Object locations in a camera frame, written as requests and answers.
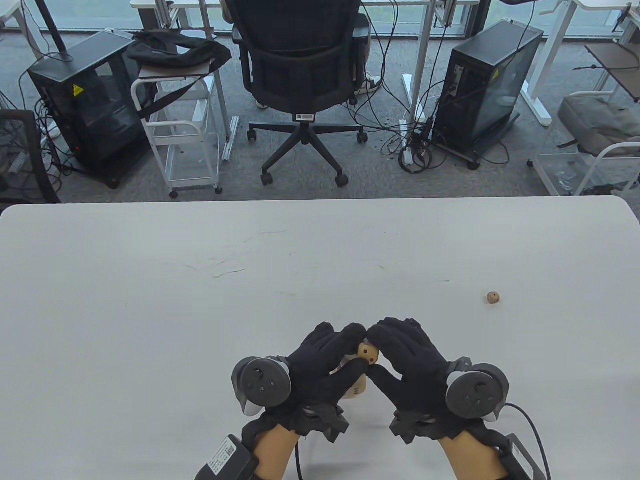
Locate largest wooden die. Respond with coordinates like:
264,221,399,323
340,375,368,400

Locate person's left forearm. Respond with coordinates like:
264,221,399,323
252,425,301,480

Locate grey tracking controller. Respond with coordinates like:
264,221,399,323
231,356,292,417
445,363,511,423

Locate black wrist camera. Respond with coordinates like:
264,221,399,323
390,410,431,445
300,405,351,443

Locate brown wooden board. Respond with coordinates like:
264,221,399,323
138,60,216,81

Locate grey cushion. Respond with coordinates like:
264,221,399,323
557,93,640,157

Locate person's right hand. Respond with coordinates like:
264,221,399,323
366,317,482,445

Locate white metal rail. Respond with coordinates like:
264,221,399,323
222,116,241,162

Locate black pole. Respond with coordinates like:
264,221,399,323
35,0,74,63

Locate black computer tower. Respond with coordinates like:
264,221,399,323
431,20,545,171
27,31,153,190

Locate black bag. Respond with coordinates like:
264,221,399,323
126,29,233,121

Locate black office chair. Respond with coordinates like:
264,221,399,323
231,0,372,188

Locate black mesh chair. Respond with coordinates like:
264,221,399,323
0,110,62,204

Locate white metal cart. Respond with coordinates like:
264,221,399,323
131,75,224,199
527,142,640,197

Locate person's right forearm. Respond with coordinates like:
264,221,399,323
440,430,506,480

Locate white power strip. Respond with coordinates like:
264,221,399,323
400,117,416,167

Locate person's left hand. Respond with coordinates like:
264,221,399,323
240,321,370,437

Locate black labelled sensor box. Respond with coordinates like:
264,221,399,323
500,434,546,480
195,434,260,480

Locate black floor cables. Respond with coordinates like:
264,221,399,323
350,0,511,175

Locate brown wooden shelf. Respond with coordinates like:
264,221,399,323
585,42,640,103

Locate medium wooden die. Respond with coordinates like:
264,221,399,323
330,353,361,376

